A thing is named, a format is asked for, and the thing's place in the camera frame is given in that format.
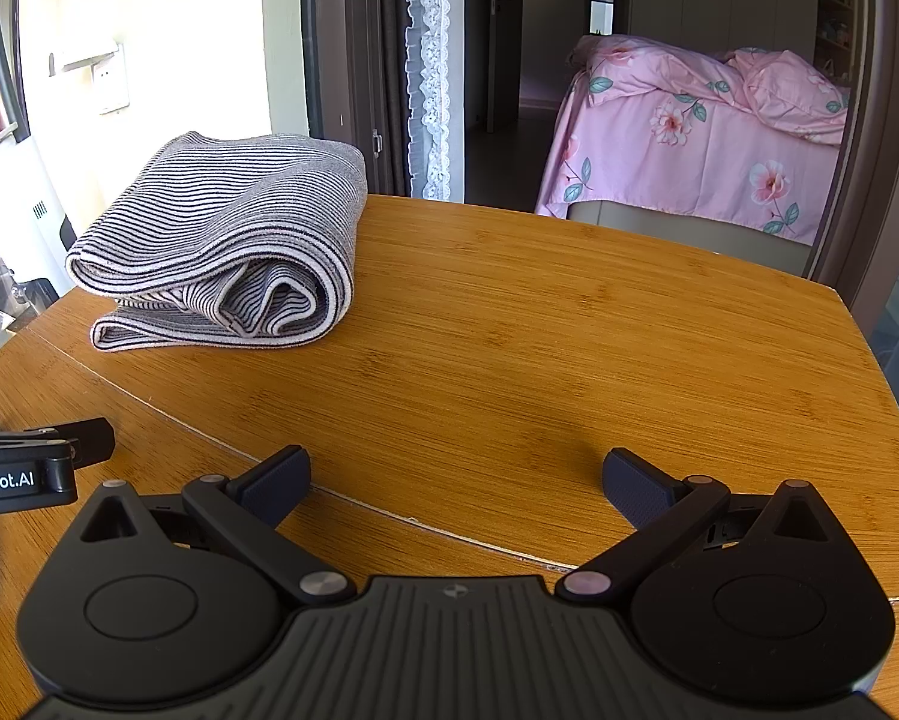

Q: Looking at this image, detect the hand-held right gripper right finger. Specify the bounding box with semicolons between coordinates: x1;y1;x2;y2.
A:
555;448;833;604

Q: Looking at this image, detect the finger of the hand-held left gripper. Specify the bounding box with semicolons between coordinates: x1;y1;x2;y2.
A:
0;417;115;467

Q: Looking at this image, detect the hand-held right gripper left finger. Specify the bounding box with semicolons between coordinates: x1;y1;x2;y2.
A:
76;446;349;605

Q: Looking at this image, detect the striped long-sleeve shirt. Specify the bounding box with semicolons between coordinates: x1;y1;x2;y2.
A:
65;131;368;353

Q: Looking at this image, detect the white appliance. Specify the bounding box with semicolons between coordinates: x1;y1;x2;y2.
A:
0;137;73;265

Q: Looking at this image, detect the bed with pink floral sheet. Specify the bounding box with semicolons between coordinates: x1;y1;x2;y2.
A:
534;34;853;278

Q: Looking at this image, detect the pink floral quilt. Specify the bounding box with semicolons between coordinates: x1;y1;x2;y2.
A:
723;47;853;148

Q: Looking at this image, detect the white lace curtain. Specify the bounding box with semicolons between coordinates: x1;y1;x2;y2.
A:
402;0;456;203

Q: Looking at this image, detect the dark interior door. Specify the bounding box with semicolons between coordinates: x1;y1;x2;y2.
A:
487;0;526;137

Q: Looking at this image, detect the wooden bookshelf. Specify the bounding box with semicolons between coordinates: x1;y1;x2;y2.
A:
813;0;856;80

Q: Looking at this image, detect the white wall socket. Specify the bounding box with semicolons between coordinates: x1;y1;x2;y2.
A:
89;60;130;114

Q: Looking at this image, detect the white wall-mounted box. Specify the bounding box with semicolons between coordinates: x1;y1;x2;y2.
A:
48;37;125;77

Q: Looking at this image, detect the dark brown door frame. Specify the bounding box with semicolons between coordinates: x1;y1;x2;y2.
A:
299;0;899;331

